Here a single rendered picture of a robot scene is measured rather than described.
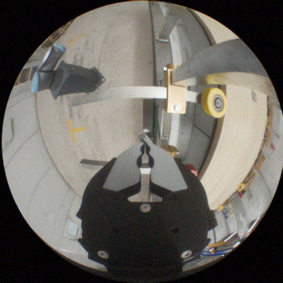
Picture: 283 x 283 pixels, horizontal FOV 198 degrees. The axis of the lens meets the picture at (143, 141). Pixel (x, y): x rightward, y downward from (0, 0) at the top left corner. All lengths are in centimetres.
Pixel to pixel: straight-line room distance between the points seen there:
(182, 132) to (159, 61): 40
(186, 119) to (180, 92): 31
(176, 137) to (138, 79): 79
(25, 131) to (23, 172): 93
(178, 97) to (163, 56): 26
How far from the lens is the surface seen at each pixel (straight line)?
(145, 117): 40
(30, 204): 285
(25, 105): 279
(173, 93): 24
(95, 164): 37
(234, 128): 36
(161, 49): 47
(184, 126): 54
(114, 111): 117
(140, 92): 24
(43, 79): 71
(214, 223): 22
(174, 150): 30
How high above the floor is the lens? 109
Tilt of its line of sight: 62 degrees down
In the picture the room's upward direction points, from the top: 179 degrees counter-clockwise
